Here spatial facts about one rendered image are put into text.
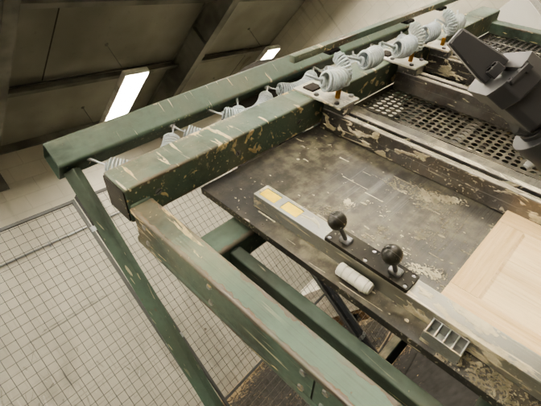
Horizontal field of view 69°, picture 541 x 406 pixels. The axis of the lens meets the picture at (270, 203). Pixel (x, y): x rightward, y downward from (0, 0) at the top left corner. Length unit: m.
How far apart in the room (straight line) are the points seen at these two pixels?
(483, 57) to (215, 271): 0.56
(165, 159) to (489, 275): 0.77
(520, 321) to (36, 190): 5.50
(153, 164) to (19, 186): 4.88
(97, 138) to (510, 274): 1.24
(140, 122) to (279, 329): 1.00
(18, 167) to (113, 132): 4.53
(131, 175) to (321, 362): 0.59
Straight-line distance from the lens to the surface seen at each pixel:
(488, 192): 1.13
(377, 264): 0.83
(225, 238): 0.97
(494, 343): 0.81
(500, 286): 0.94
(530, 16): 4.82
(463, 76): 1.84
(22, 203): 5.73
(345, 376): 0.68
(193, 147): 1.04
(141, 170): 0.98
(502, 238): 1.05
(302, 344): 0.70
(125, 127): 1.49
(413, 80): 1.63
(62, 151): 1.42
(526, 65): 0.46
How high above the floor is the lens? 1.59
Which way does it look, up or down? 2 degrees up
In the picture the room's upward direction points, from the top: 34 degrees counter-clockwise
